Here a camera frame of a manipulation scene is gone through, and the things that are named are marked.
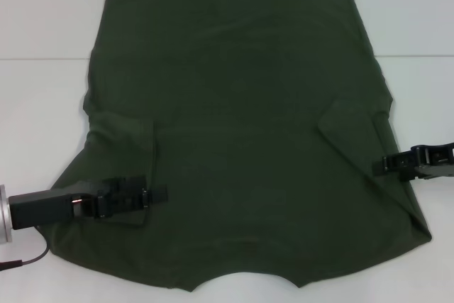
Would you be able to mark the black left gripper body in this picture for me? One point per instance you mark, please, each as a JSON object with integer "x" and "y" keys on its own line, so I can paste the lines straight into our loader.
{"x": 42, "y": 209}

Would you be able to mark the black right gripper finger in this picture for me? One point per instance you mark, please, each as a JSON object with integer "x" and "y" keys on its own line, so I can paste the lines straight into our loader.
{"x": 386, "y": 165}

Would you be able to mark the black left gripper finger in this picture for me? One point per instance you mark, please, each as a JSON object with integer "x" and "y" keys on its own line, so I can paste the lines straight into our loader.
{"x": 156, "y": 194}

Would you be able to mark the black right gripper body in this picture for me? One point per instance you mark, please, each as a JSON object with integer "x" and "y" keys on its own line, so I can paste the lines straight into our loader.
{"x": 432, "y": 164}

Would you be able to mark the dark green shirt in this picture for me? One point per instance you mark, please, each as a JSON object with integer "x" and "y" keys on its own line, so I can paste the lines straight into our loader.
{"x": 248, "y": 97}

